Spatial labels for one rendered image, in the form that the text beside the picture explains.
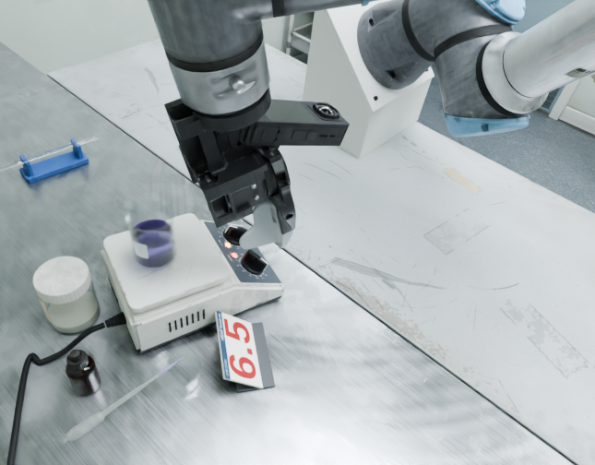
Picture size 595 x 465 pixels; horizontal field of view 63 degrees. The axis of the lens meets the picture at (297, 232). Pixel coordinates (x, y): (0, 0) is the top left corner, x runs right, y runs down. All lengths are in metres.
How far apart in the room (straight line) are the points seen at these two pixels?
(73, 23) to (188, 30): 1.79
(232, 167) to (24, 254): 0.40
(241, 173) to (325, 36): 0.50
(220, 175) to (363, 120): 0.49
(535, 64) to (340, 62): 0.33
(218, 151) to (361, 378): 0.34
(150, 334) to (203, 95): 0.31
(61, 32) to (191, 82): 1.75
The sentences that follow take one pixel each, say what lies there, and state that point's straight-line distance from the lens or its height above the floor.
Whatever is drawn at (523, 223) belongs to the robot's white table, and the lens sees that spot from 0.92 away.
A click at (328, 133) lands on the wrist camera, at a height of 1.18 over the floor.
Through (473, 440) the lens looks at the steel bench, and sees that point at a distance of 0.64.
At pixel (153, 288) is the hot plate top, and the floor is 0.99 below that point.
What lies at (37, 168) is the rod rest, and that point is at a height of 0.91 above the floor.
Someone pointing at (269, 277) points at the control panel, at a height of 0.94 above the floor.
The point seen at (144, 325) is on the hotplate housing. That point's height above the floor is 0.96.
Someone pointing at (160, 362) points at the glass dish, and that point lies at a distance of 0.61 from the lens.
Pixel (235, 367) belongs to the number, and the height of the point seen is 0.93.
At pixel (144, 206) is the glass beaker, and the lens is 0.57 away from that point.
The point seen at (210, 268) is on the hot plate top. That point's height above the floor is 0.99.
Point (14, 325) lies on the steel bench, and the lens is 0.69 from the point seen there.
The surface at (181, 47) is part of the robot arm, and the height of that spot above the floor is 1.28.
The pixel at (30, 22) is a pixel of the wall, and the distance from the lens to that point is 2.06.
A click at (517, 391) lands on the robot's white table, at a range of 0.69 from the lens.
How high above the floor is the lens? 1.43
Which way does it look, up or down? 45 degrees down
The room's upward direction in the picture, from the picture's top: 9 degrees clockwise
